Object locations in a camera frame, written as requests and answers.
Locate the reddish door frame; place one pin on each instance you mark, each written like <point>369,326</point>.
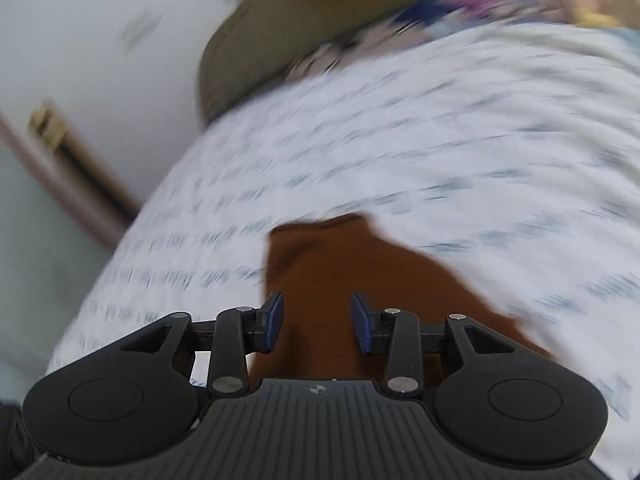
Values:
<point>55,190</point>

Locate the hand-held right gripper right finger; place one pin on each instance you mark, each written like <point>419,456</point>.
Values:
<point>361,324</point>

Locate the navy blue cloth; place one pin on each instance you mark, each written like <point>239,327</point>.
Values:
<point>427,12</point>

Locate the dark patterned cloth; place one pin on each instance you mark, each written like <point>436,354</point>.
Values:
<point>11,440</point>

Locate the white script-printed blanket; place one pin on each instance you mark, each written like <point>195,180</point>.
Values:
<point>400,135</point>

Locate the gold standing air conditioner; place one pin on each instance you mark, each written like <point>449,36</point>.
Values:
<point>52,127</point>

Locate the purple cloth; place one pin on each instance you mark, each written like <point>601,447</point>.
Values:
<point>482,0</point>

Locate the frosted glass door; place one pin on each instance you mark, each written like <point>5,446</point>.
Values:
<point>35,285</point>

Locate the white wall switch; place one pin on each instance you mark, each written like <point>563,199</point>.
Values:
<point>141,30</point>

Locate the olive striped headboard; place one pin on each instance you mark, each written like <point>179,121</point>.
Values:
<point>260,35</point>

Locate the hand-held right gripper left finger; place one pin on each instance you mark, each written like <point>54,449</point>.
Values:
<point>273,321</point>

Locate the brown knit sweater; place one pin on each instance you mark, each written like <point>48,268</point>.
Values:
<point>330,270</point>

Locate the yellow cloth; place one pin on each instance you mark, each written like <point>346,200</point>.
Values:
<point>597,19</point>

